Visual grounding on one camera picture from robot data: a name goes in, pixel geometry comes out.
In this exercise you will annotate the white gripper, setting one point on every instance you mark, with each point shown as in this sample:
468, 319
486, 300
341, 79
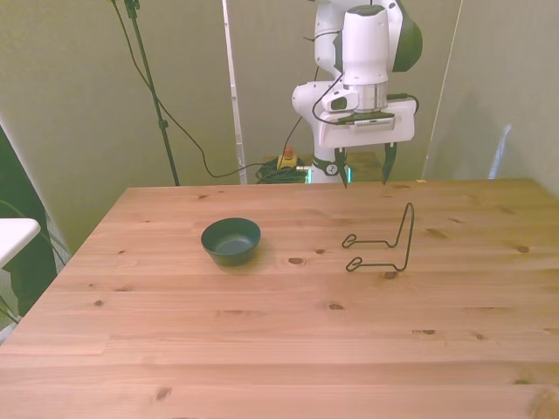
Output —
371, 136

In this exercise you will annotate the dark green bowl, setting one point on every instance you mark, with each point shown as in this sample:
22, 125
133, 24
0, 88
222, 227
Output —
231, 244

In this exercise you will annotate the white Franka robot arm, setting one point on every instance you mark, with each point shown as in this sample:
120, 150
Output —
366, 48

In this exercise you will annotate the yellow emergency stop button box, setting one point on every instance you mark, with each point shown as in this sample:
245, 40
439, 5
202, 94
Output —
287, 160

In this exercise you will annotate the thin slanted white rod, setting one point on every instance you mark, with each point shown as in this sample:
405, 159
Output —
443, 91

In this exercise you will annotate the pale blue strip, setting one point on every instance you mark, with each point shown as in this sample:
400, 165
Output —
500, 153

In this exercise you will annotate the white vertical pole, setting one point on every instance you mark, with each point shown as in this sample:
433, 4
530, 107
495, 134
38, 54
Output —
236, 109

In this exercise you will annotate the black tripod stand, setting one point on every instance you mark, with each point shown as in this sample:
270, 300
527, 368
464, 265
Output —
150, 87

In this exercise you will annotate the dark green cloth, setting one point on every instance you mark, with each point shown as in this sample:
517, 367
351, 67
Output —
26, 270

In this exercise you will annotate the white flat board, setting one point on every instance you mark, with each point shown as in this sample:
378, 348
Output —
15, 235

